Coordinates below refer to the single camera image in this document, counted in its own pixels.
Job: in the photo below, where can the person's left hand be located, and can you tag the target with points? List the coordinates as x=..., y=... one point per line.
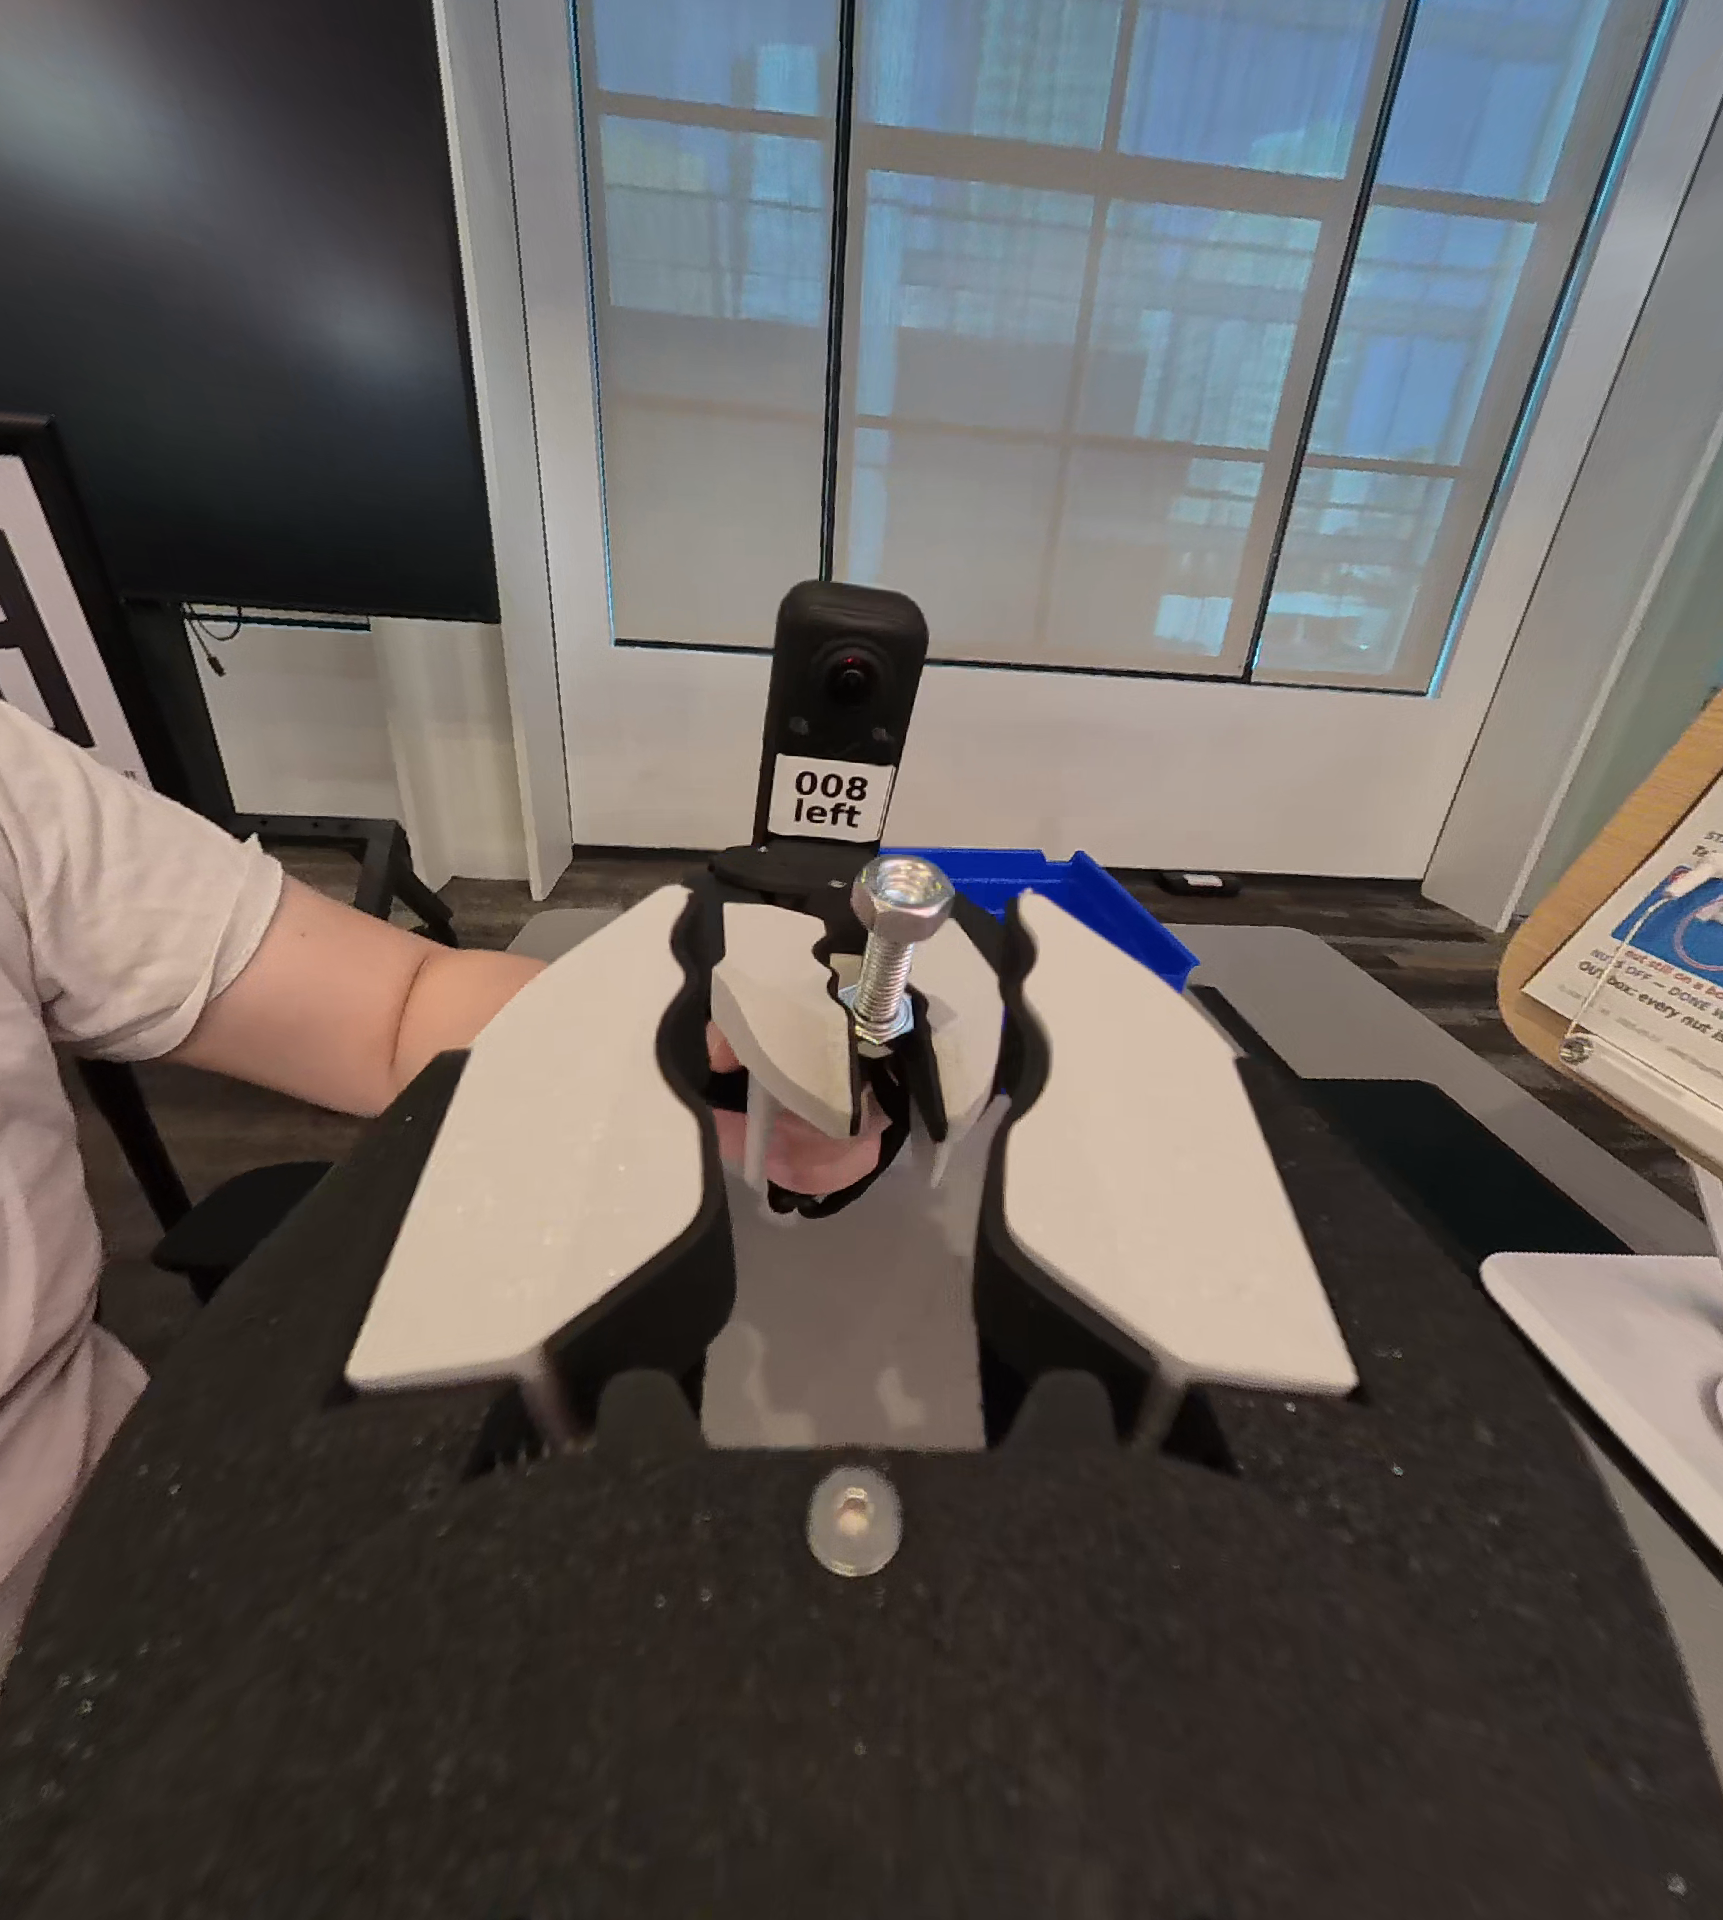
x=815, y=1155

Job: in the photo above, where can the black metal screen stand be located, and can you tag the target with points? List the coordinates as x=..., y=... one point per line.
x=200, y=751

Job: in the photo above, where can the printed instruction poster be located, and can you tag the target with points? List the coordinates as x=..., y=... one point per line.
x=1701, y=990

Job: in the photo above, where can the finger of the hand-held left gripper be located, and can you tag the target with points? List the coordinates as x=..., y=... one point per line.
x=785, y=1021
x=957, y=1035

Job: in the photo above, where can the person's light clothing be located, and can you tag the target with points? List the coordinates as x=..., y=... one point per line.
x=50, y=1125

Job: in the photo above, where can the wood and white document stand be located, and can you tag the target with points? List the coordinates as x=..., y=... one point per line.
x=1625, y=1350

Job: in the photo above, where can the large glass window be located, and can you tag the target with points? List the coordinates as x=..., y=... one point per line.
x=1101, y=330

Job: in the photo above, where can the person's left forearm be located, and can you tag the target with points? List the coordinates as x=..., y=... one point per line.
x=350, y=1005

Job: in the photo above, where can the large black wall screen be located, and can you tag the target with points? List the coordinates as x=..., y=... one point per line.
x=200, y=301

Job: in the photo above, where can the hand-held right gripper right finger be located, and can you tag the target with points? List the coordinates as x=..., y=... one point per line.
x=1175, y=1201

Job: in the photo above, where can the blue plastic bin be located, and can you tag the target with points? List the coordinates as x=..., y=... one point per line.
x=1085, y=900

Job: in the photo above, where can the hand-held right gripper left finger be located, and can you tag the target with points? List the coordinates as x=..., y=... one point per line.
x=546, y=1184

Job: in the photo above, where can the silver hex bolt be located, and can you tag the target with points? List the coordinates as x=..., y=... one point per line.
x=883, y=975

